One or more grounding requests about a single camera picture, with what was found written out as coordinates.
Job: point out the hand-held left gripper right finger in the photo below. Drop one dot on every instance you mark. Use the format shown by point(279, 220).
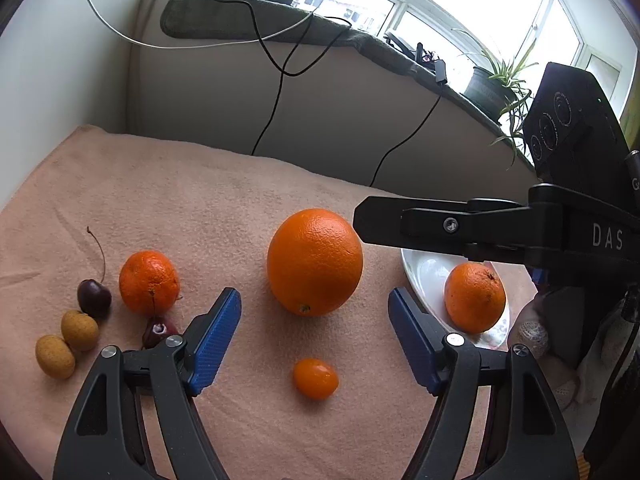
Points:
point(415, 340)

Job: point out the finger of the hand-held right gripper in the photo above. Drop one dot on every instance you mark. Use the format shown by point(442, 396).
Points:
point(400, 222)

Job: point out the bumpy tangerine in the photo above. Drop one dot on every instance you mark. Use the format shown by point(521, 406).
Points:
point(149, 282)
point(474, 297)

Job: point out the large smooth orange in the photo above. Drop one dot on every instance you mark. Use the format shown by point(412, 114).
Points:
point(315, 262)

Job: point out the potted spider plant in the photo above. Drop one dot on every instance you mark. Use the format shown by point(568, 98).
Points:
point(482, 87)

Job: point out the small orange kumquat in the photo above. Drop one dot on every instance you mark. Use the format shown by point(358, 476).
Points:
point(315, 379)

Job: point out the dark red cherry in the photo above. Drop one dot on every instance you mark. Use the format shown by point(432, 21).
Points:
point(152, 336)

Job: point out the dark cherry with long stem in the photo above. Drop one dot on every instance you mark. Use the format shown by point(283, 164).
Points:
point(94, 299)

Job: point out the small black adapter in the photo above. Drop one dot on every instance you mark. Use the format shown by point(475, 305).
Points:
point(440, 71)

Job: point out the pink blanket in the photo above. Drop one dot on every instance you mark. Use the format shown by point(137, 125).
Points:
point(200, 200)

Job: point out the tan longan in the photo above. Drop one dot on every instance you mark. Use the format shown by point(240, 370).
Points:
point(55, 357)
point(80, 331)

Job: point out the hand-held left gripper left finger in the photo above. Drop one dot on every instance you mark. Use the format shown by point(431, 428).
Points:
point(215, 345)

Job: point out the white floral plate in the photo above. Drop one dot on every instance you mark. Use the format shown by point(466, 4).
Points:
point(429, 275)

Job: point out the person's right hand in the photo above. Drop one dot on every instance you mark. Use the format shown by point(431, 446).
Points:
point(532, 337)

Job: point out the flat grey device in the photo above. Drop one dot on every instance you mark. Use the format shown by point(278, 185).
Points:
point(400, 44)

